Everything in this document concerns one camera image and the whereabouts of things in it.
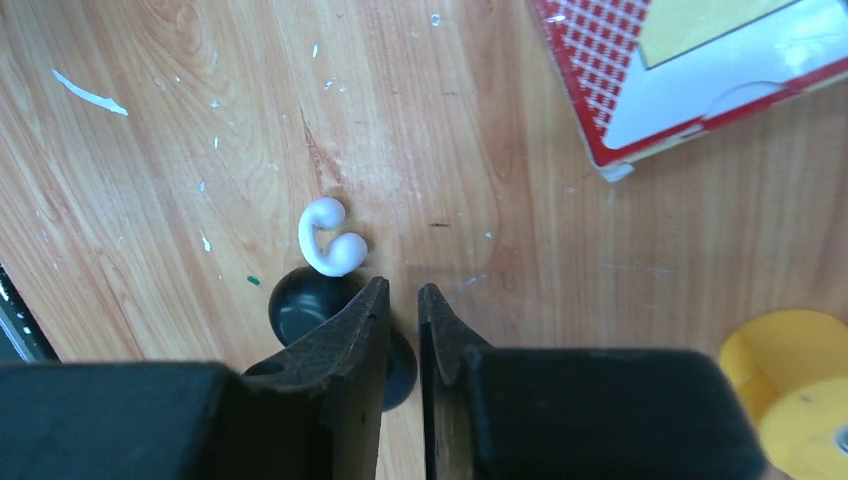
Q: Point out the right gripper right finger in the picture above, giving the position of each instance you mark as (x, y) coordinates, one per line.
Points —
(576, 413)

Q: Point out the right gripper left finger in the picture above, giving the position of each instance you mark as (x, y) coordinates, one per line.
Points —
(311, 411)

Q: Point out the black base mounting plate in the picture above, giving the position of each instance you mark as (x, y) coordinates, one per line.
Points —
(22, 340)

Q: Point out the yellow traffic light toy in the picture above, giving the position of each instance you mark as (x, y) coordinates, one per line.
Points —
(789, 369)

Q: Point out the pink patterned card box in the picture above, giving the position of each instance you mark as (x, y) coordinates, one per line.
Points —
(644, 76)

